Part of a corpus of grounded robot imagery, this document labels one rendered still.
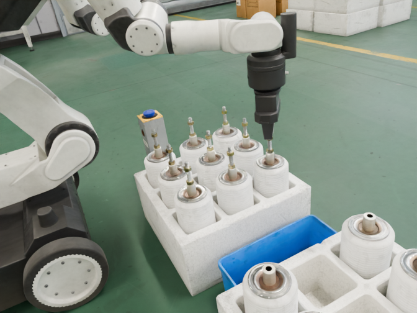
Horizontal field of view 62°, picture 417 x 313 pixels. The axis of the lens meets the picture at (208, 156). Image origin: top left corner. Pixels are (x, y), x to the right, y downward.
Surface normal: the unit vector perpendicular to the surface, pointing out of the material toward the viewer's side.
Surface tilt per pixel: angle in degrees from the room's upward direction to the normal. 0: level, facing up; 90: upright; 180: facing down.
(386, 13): 90
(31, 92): 113
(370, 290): 0
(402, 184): 0
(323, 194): 0
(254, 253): 88
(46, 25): 90
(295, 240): 88
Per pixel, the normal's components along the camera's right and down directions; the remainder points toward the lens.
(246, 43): -0.03, 0.50
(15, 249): -0.12, -0.86
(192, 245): 0.46, 0.40
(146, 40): 0.00, 0.70
